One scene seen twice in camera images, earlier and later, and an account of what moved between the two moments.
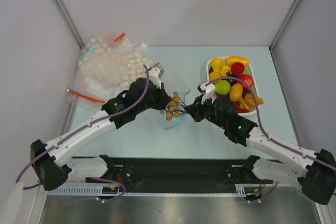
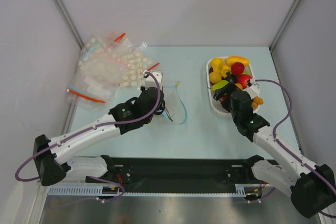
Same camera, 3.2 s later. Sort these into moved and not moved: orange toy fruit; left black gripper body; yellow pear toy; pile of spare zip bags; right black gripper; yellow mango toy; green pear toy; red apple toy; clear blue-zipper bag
Moved: right black gripper; left black gripper body; clear blue-zipper bag
Not moved: yellow mango toy; orange toy fruit; pile of spare zip bags; green pear toy; yellow pear toy; red apple toy
